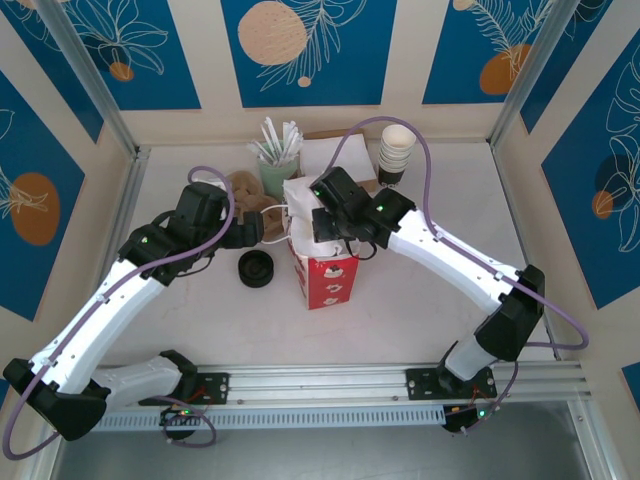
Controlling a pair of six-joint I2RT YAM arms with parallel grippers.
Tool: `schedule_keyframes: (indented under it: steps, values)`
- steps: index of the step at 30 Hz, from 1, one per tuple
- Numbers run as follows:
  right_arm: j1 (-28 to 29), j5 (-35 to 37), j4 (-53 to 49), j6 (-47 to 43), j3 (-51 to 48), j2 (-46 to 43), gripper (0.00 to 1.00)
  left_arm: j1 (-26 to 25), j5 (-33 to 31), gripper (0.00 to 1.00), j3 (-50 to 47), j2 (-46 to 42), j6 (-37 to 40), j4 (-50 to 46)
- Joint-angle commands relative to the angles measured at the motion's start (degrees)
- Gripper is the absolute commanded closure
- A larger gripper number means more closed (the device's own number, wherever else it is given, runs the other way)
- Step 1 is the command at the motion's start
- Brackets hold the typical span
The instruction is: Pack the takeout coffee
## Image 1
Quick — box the red white paper bag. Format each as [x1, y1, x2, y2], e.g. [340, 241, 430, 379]
[259, 174, 362, 311]

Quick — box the brown cardboard napkin tray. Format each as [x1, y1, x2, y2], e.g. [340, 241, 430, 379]
[303, 128, 385, 195]

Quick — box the stack of black cup lids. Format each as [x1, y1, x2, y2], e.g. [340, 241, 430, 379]
[237, 249, 276, 290]

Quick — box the green straw holder cup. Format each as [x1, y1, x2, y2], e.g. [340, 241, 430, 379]
[257, 152, 301, 199]

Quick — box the stack of paper cups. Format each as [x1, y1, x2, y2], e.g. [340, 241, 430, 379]
[377, 123, 417, 191]

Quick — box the white paper napkin stack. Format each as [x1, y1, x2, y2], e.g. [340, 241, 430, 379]
[298, 134, 377, 179]

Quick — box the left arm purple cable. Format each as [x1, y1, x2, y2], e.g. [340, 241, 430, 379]
[2, 166, 236, 460]

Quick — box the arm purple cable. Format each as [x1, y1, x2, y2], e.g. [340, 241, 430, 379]
[2, 166, 236, 460]
[327, 116, 589, 436]

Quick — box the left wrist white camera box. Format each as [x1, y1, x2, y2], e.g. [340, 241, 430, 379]
[192, 172, 226, 191]

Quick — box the aluminium table side rail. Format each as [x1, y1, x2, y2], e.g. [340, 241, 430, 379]
[491, 143, 562, 362]
[73, 146, 152, 372]

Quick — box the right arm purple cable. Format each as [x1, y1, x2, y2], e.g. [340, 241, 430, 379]
[327, 116, 589, 436]

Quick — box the blue floral wall poster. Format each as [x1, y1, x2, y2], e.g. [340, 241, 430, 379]
[0, 0, 105, 145]
[542, 52, 640, 311]
[59, 0, 202, 112]
[0, 69, 86, 322]
[422, 0, 556, 106]
[519, 0, 640, 135]
[221, 0, 399, 109]

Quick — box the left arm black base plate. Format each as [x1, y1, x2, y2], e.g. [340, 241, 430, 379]
[139, 372, 230, 406]

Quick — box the aluminium mounting rail frame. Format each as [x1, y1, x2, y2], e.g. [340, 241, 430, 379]
[42, 359, 594, 415]

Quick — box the aluminium frame post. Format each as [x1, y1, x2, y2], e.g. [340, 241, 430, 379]
[34, 0, 151, 161]
[487, 0, 576, 149]

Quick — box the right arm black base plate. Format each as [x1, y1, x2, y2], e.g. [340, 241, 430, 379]
[405, 367, 499, 401]

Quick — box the grey slotted cable duct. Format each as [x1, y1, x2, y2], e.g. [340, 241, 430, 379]
[62, 404, 446, 434]

